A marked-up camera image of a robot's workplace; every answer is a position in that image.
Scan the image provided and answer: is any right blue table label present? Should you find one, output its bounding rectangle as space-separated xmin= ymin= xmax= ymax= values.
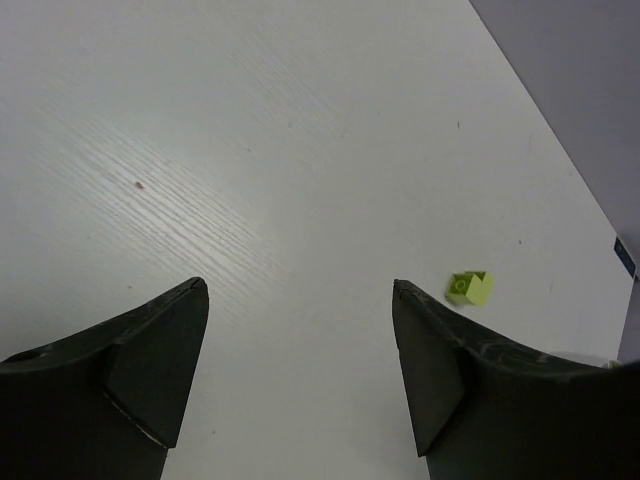
xmin=613 ymin=237 xmax=637 ymax=279

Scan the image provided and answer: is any pale green lego piece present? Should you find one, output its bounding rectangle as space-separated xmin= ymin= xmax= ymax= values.
xmin=445 ymin=271 xmax=494 ymax=306

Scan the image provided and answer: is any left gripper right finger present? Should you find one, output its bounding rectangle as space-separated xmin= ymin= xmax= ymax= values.
xmin=392 ymin=280 xmax=639 ymax=479

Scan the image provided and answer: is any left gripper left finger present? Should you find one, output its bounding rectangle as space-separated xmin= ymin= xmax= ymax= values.
xmin=1 ymin=277 xmax=209 ymax=479

